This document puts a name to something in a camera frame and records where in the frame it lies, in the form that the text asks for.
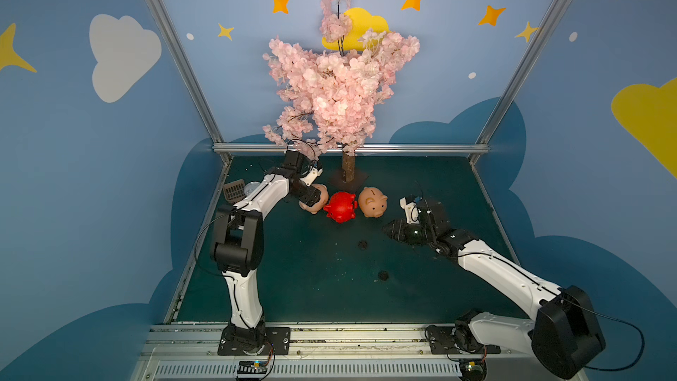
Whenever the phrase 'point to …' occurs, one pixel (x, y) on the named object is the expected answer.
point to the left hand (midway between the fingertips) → (308, 188)
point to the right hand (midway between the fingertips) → (389, 226)
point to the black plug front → (383, 275)
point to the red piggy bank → (341, 207)
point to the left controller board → (252, 367)
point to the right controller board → (472, 369)
